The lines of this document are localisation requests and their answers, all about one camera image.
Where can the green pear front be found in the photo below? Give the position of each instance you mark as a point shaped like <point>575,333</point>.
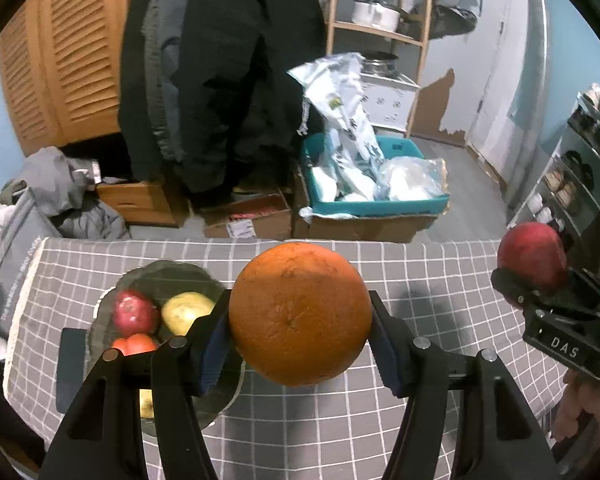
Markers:
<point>146,404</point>

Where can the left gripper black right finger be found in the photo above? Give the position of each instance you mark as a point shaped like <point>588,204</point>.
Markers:
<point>498,436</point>

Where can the white storage box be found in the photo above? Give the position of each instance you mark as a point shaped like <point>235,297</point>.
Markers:
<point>388,101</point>

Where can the white printed plastic bag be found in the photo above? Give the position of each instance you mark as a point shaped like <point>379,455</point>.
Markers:
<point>351,153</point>

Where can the grey checked tablecloth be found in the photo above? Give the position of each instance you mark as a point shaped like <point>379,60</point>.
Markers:
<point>341,429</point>

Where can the orange fruit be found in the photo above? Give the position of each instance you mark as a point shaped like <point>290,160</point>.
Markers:
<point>299,314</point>

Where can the teal plastic crate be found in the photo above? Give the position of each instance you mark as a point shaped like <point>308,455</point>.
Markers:
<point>324,201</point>

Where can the white cooking pot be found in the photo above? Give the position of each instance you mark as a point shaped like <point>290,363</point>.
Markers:
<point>376,14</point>

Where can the black smartphone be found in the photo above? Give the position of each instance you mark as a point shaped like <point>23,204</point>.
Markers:
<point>70,370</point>

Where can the yellow pear back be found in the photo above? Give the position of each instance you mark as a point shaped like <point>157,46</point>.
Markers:
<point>181,311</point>

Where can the black hanging coat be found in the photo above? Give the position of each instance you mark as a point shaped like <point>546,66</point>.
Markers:
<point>207,98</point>

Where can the grey clothes pile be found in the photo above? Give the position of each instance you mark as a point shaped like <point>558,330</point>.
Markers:
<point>64,189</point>

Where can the small tangerine right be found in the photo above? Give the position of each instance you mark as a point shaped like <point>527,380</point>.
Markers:
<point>139,343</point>

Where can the wooden louvred wardrobe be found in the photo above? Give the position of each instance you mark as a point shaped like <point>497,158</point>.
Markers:
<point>60,70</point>

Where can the clear plastic bag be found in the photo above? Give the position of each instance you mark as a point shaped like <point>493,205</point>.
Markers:
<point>410,179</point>

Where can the open cardboard box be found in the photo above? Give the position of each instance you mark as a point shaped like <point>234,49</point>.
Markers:
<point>264,216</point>

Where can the small red apple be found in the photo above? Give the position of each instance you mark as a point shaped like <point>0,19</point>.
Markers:
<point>534,252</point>

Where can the wooden shelf rack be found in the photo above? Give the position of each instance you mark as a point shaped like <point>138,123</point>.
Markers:
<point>399,27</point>

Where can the wooden drawer box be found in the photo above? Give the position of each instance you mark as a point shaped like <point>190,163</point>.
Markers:
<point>145,203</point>

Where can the grey shoe rack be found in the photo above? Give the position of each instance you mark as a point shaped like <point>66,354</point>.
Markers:
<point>566,195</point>

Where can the right hand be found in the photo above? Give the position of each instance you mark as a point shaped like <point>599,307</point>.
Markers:
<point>581,396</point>

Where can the small tangerine left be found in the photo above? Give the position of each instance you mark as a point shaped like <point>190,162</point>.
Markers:
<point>121,344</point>

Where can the dark glass fruit plate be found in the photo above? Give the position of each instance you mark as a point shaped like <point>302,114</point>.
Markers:
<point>159,281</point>

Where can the grey tote bag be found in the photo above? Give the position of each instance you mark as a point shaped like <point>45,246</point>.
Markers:
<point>23,231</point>

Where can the large red apple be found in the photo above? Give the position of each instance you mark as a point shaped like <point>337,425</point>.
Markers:
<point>134,313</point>

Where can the small tangerine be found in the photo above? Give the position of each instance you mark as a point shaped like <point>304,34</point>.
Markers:
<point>121,344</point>
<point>139,343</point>

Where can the cardboard box under crate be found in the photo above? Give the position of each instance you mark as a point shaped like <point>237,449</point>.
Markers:
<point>400,229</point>

